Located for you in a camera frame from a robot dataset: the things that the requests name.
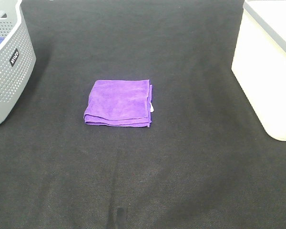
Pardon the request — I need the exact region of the purple microfiber towel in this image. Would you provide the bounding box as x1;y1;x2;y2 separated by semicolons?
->
83;80;153;127

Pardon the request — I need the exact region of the black fabric table cover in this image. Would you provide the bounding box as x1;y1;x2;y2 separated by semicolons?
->
0;0;286;229

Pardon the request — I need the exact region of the white plastic storage bin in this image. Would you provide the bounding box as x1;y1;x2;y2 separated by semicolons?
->
231;0;286;141

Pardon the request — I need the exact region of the grey perforated plastic basket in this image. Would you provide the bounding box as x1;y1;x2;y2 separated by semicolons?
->
0;0;36;124

